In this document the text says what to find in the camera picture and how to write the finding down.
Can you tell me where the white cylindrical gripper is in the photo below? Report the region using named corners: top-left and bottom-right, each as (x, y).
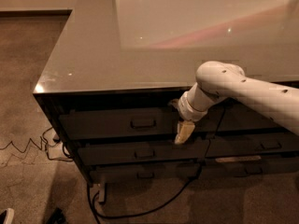
top-left (168, 91), bottom-right (207, 145)

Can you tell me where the thick black floor cable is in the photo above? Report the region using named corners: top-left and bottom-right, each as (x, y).
top-left (86, 109), bottom-right (226, 224)

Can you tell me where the thin zigzag black cable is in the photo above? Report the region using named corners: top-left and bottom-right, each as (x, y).
top-left (0, 126), bottom-right (74, 163)

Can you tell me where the drawer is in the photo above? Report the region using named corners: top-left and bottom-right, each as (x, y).
top-left (90, 161), bottom-right (201, 183)
top-left (78, 138), bottom-right (209, 165)
top-left (58, 105), bottom-right (225, 141)
top-left (206, 133), bottom-right (299, 158)
top-left (219, 100), bottom-right (278, 132)
top-left (200, 157), bottom-right (299, 178)

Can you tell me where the dark cabinet with glossy top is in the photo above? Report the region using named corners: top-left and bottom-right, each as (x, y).
top-left (34, 0), bottom-right (299, 184)

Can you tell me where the black object on floor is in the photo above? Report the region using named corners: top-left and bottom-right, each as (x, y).
top-left (46, 208), bottom-right (67, 224)

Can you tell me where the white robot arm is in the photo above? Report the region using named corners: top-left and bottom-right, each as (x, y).
top-left (171, 61), bottom-right (299, 145)

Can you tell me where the white shoe tip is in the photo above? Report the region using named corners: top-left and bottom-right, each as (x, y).
top-left (0, 208), bottom-right (14, 224)

